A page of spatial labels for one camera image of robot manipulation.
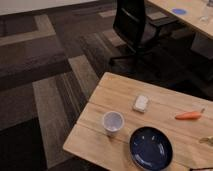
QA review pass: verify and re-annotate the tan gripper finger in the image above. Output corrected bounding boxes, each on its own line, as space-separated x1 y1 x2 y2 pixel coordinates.
199 136 213 145

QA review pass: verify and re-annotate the white sponge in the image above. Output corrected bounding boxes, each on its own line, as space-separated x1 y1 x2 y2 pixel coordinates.
133 95 149 112

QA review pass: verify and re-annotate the orange carrot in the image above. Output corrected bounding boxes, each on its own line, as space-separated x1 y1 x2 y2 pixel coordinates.
175 108 205 120

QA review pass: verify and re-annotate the dark blue plate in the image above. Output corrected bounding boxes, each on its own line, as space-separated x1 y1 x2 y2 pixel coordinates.
129 126 173 171

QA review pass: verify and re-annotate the white paper cup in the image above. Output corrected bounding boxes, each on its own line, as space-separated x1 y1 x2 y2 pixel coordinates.
102 111 124 136

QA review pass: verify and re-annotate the clear drinking glass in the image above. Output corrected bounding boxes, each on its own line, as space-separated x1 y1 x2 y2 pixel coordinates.
200 0 213 22

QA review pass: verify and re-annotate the wooden background desk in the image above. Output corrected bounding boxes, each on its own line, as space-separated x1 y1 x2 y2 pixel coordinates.
147 0 213 39

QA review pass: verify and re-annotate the blue round coaster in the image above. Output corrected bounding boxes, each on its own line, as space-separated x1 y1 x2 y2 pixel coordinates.
172 8 187 15

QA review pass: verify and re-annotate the black office chair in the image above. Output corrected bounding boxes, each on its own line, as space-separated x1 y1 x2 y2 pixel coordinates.
109 0 181 74

